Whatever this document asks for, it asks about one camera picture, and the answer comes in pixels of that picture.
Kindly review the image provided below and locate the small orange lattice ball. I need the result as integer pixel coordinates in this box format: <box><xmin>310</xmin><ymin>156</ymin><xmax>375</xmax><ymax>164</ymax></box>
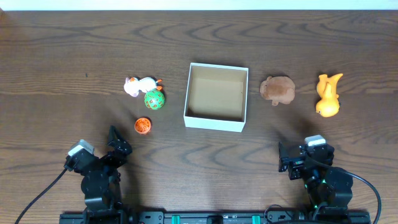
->
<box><xmin>134</xmin><ymin>117</ymin><xmax>152</xmax><ymax>134</ymax></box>

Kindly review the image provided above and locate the yellow rubber squirrel toy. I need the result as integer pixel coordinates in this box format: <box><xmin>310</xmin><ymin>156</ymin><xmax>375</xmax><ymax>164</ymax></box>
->
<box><xmin>315</xmin><ymin>73</ymin><xmax>343</xmax><ymax>118</ymax></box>

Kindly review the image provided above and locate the green ball with orange letters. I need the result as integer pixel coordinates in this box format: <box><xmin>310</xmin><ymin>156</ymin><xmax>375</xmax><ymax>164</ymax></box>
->
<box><xmin>144</xmin><ymin>90</ymin><xmax>165</xmax><ymax>110</ymax></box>

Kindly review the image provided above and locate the white pink duck toy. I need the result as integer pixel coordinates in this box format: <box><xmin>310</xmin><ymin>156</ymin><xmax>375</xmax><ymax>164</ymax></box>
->
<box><xmin>124</xmin><ymin>77</ymin><xmax>162</xmax><ymax>97</ymax></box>

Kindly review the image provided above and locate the brown plush toy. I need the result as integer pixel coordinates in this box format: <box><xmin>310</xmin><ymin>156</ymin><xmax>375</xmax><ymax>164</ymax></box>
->
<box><xmin>259</xmin><ymin>76</ymin><xmax>295</xmax><ymax>106</ymax></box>

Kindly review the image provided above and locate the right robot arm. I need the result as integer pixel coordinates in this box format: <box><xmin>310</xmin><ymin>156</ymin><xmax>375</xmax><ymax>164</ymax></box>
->
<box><xmin>278</xmin><ymin>142</ymin><xmax>353</xmax><ymax>216</ymax></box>

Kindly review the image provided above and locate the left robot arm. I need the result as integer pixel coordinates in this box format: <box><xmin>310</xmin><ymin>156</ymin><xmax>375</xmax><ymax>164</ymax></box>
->
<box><xmin>64</xmin><ymin>126</ymin><xmax>132</xmax><ymax>223</ymax></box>

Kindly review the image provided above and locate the white cardboard box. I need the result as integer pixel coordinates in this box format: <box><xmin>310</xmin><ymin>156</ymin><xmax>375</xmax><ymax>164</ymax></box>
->
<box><xmin>183</xmin><ymin>63</ymin><xmax>249</xmax><ymax>133</ymax></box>

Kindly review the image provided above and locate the right black cable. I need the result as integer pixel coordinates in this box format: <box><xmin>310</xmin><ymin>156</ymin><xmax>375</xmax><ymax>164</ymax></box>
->
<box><xmin>306</xmin><ymin>155</ymin><xmax>382</xmax><ymax>224</ymax></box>

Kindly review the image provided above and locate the black cable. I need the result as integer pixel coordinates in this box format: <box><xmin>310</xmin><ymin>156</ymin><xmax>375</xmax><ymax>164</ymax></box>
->
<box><xmin>14</xmin><ymin>167</ymin><xmax>68</xmax><ymax>224</ymax></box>
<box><xmin>306</xmin><ymin>155</ymin><xmax>382</xmax><ymax>224</ymax></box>

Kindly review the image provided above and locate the left black cable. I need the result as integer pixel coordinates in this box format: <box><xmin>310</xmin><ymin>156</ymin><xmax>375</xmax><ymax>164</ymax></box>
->
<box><xmin>14</xmin><ymin>167</ymin><xmax>68</xmax><ymax>224</ymax></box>

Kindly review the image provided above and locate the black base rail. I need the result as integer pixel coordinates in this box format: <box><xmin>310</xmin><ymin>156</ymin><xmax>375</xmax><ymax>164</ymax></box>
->
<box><xmin>59</xmin><ymin>210</ymin><xmax>371</xmax><ymax>224</ymax></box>

